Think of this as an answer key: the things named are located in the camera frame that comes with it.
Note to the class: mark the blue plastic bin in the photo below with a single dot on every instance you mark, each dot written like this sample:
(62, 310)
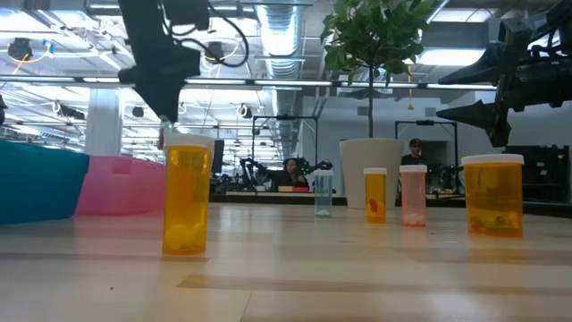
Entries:
(40, 183)

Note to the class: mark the large amber medicine bottle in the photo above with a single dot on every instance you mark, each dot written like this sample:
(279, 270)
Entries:
(493, 197)

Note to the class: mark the black gantry frame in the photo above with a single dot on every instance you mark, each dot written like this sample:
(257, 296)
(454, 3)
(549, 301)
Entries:
(424, 122)
(286, 117)

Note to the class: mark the black monitor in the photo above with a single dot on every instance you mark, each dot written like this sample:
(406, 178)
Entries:
(218, 156)

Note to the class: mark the black cabinet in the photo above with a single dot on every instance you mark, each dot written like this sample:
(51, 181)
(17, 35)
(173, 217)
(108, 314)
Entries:
(536, 174)

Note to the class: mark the small amber bottle pale pills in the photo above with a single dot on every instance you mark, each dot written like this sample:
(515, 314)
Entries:
(187, 201)

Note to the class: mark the small amber bottle orange pills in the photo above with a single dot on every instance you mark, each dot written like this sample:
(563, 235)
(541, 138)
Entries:
(375, 192)

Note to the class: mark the black ceiling camera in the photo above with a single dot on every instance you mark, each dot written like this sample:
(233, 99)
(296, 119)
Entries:
(215, 51)

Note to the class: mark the long ceiling light strip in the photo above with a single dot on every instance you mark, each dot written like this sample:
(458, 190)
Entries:
(214, 81)

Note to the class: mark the white plant pot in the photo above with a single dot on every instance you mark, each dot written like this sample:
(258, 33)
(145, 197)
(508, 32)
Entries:
(353, 174)

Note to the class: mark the white column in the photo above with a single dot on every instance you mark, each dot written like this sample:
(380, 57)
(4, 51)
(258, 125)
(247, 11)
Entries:
(103, 125)

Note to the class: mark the green leafy plant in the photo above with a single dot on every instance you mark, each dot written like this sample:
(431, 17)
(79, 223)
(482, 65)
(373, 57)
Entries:
(375, 40)

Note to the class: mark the small blue-tinted medicine bottle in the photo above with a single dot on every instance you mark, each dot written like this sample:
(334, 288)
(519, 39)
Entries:
(323, 197)

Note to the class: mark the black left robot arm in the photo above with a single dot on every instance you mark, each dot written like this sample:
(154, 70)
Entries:
(138, 13)

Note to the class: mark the translucent red plastic bin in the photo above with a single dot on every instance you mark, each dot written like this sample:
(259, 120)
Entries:
(120, 188)

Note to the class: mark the silver ventilation duct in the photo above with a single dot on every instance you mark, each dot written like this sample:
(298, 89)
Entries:
(279, 40)

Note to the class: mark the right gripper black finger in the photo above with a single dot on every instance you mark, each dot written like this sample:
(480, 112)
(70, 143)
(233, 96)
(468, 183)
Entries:
(485, 71)
(478, 114)

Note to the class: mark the black ceiling device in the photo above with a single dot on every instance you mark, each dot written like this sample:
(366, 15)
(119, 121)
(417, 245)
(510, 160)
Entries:
(20, 48)

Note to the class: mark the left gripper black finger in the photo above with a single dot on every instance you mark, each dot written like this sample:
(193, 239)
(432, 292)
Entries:
(163, 100)

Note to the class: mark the person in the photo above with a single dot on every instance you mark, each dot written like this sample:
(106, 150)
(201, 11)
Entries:
(414, 149)
(291, 172)

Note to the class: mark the small pink medicine bottle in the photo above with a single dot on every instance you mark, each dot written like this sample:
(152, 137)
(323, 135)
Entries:
(413, 197)

